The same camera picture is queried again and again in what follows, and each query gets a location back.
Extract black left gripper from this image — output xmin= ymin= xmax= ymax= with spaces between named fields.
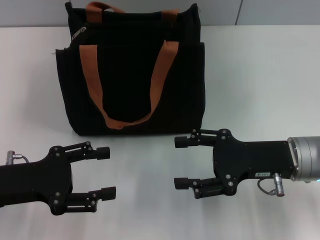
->
xmin=0 ymin=141 xmax=118 ymax=216

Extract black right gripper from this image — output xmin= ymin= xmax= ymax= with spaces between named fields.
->
xmin=173 ymin=128 xmax=298 ymax=200

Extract black tote bag brown handles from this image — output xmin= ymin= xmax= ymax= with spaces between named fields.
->
xmin=55 ymin=1 xmax=206 ymax=137

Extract silver zipper pull tab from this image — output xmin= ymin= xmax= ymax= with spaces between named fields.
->
xmin=71 ymin=26 xmax=87 ymax=41

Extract left gripper cable with connector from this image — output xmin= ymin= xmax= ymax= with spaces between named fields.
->
xmin=6 ymin=150 xmax=31 ymax=166

